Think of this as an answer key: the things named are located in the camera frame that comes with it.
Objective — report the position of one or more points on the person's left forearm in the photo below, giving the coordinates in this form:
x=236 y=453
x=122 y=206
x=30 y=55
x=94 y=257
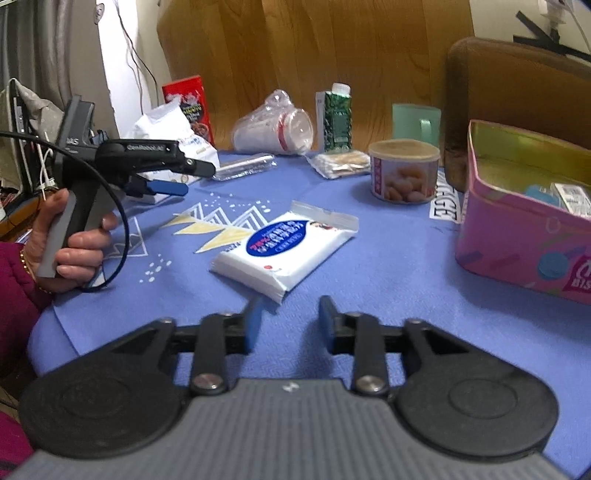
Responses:
x=14 y=281

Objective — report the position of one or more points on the white tissue pack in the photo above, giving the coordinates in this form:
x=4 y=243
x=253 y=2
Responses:
x=286 y=249

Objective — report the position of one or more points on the black wall bracket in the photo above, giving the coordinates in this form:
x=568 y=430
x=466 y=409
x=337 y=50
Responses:
x=545 y=37

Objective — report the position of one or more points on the white printed packet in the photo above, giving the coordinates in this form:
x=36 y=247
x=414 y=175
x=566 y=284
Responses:
x=575 y=198

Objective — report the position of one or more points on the snack can with tan lid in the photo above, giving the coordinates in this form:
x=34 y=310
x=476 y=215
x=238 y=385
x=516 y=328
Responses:
x=404 y=175

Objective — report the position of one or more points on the grey curtain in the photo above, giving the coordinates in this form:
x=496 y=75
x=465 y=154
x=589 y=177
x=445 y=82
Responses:
x=51 y=41

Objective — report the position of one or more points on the person's left hand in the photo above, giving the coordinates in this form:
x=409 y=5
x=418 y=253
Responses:
x=81 y=256

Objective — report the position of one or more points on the red snack box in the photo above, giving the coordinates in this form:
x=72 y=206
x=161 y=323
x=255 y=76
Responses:
x=184 y=99

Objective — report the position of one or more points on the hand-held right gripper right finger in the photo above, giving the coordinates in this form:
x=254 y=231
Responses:
x=328 y=325

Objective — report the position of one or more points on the pink tin box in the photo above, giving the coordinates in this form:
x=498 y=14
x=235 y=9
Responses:
x=508 y=230

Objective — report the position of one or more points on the blue printed tablecloth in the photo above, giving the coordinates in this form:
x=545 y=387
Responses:
x=406 y=277

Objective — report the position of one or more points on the blue packet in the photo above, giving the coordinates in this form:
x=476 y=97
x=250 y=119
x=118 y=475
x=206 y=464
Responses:
x=540 y=194

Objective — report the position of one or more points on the bagged stack of plastic cups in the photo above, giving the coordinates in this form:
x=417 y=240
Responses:
x=272 y=129

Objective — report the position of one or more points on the grey cloth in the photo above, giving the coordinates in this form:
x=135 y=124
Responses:
x=27 y=115

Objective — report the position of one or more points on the clear cracker packet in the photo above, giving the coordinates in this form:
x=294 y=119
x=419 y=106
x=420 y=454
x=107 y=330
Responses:
x=341 y=164

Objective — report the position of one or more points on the green drink carton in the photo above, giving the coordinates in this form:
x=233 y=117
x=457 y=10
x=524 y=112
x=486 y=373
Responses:
x=337 y=120

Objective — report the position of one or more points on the clear flat plastic packet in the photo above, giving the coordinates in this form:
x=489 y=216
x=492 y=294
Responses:
x=244 y=166

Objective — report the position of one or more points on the white crinkled snack bag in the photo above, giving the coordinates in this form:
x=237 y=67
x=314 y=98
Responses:
x=157 y=124

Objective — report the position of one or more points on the brown chair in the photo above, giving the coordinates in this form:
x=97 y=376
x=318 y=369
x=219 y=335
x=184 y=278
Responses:
x=508 y=83

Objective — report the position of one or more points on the teal plastic mug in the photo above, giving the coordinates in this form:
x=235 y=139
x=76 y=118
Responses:
x=413 y=122

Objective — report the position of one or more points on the wooden board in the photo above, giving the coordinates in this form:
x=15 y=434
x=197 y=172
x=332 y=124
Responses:
x=323 y=41

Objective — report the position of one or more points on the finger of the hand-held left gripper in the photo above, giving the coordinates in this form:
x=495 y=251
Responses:
x=201 y=169
x=168 y=188

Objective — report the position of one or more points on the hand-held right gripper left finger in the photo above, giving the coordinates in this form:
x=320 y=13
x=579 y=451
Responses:
x=253 y=328

